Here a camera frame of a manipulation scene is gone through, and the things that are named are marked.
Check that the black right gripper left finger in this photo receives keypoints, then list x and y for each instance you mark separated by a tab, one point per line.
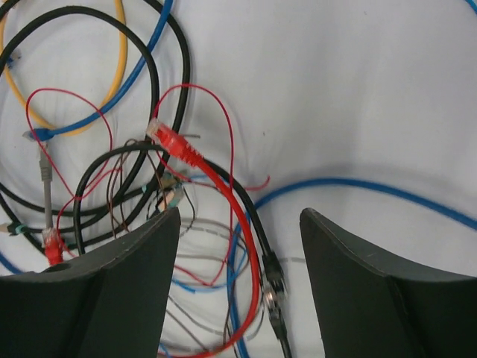
109	302

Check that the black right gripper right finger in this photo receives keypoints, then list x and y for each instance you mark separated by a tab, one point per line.
373	303

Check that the black cable large loop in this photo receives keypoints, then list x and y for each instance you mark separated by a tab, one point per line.
267	273

